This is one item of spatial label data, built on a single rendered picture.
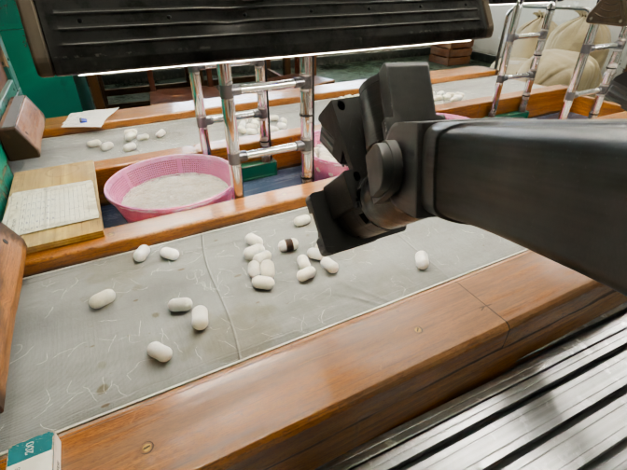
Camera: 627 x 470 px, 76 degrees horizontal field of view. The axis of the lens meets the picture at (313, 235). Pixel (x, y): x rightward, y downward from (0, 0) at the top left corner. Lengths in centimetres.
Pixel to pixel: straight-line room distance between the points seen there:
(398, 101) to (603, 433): 47
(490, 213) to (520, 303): 40
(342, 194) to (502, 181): 21
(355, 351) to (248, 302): 18
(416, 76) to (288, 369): 32
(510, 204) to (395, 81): 18
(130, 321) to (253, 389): 22
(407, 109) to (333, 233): 15
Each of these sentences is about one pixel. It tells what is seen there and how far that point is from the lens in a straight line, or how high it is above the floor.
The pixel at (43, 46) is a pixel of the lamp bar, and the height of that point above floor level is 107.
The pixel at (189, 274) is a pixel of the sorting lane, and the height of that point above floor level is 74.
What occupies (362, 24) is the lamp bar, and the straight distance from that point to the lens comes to 60.
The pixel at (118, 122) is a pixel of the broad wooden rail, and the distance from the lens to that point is 135.
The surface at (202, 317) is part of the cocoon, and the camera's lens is 54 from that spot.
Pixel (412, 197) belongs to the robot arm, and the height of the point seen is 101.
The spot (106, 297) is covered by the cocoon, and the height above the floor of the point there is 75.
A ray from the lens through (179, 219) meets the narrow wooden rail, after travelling 74.
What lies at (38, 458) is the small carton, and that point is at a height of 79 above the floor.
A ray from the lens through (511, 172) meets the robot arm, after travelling 19.
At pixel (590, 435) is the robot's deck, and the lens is 62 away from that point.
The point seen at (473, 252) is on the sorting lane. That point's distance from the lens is 71.
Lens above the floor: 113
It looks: 33 degrees down
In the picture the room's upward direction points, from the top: straight up
